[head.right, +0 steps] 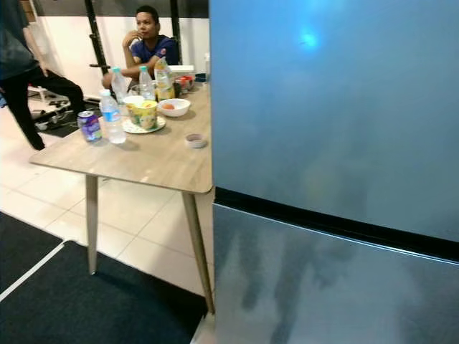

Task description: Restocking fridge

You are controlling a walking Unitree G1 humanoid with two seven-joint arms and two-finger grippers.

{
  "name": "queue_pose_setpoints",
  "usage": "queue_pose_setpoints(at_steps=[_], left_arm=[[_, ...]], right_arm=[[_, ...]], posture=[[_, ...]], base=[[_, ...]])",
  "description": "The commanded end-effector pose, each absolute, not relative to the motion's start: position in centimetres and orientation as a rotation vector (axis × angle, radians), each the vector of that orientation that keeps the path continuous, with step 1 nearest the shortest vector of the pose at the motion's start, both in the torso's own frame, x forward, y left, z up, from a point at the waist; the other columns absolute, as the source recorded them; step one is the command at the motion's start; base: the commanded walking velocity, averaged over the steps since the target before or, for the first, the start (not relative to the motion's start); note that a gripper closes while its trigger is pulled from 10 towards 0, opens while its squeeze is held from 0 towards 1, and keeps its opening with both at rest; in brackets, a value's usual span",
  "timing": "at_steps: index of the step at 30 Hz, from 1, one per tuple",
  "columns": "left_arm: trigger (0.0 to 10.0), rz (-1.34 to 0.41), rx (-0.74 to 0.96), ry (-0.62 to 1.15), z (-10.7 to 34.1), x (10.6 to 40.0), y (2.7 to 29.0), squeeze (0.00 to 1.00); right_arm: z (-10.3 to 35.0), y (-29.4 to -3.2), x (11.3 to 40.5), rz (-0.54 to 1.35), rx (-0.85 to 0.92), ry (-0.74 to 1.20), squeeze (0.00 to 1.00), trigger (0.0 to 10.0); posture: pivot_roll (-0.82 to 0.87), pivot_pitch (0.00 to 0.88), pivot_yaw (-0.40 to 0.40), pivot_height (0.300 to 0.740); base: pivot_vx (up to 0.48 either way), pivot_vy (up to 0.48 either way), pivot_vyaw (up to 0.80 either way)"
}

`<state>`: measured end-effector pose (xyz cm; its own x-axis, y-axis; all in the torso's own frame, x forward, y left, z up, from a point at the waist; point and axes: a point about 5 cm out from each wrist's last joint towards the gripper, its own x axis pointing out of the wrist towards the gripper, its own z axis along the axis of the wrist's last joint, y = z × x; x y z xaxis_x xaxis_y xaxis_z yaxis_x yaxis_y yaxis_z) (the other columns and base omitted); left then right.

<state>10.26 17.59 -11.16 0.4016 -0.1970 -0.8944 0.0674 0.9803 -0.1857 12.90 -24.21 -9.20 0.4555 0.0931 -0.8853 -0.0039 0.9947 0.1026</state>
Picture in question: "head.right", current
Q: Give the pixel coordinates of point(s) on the light wooden table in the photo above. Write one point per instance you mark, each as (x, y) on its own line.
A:
(150, 161)

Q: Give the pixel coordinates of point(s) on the white bowl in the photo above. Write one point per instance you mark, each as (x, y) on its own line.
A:
(175, 110)

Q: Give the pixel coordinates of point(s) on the black gym rack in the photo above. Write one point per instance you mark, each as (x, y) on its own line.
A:
(93, 29)

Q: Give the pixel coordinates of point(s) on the black floor mat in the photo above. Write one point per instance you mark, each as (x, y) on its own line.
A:
(100, 308)
(21, 247)

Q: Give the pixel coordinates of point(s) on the standing person in black clothes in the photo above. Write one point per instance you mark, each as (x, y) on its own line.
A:
(14, 43)

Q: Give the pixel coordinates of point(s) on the yellow juice pouch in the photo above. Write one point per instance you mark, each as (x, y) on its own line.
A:
(164, 82)

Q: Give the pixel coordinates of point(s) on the blue label water bottle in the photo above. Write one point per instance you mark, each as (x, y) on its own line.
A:
(112, 118)

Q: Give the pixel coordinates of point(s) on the white noodle cup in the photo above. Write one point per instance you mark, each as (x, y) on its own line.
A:
(133, 100)

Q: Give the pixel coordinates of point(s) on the white flat box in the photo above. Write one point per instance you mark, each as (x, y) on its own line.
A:
(181, 69)

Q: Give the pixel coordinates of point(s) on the seated man in blue shirt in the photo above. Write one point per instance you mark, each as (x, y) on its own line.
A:
(154, 46)

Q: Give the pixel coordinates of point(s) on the white tape roll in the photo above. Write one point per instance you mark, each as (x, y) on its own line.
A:
(196, 141)

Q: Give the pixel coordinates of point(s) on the silver grey fridge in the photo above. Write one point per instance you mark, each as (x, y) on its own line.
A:
(330, 143)

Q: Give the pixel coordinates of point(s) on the teal cap water bottle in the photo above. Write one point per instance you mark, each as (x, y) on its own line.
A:
(147, 84)
(120, 82)

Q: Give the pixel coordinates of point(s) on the purple drink can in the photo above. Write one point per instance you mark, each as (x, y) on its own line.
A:
(90, 127)

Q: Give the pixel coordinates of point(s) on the yellow green noodle cup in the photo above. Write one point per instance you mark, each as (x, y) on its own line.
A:
(145, 116)

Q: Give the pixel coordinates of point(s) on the small red container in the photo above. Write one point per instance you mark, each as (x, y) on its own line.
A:
(185, 82)

